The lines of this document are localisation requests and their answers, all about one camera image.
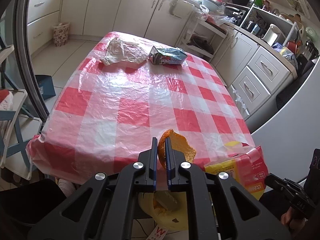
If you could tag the orange peel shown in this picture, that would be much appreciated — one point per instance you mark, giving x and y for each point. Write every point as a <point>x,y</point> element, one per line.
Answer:
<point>179,143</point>

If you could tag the white kettle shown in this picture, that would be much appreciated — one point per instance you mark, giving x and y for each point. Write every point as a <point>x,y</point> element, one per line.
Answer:
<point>273,35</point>

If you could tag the white kitchen cabinets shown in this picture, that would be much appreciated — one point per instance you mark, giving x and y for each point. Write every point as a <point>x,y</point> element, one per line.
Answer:
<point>245,62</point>

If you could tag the white plastic bag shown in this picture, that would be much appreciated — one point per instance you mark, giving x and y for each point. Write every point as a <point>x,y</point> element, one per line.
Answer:
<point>123,51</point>

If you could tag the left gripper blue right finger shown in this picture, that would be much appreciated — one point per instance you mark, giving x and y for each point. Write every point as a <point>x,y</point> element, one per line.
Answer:
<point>218,206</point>

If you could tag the red white checkered tablecloth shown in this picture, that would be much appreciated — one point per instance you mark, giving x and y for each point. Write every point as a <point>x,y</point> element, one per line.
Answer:
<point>106,115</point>

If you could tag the red yellow snack bag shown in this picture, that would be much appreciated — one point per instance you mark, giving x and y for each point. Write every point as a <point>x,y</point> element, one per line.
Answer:
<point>244,163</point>

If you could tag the white shelf rack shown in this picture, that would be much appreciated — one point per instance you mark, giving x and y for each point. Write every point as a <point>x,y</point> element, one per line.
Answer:
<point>200,38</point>

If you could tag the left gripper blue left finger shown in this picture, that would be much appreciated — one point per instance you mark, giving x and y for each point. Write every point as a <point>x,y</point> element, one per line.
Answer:
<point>104,207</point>

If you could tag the blue box on floor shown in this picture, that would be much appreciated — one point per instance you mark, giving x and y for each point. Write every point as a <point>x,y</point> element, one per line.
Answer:
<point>46,87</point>

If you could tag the blue milk carton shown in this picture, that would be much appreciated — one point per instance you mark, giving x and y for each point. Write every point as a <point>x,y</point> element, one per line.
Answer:
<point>162,56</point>

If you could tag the floral waste basket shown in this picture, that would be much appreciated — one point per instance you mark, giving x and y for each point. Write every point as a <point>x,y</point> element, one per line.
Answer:
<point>60,33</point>

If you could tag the blue white folding chair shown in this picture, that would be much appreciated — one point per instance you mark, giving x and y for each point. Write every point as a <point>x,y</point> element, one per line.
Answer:
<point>21,127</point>

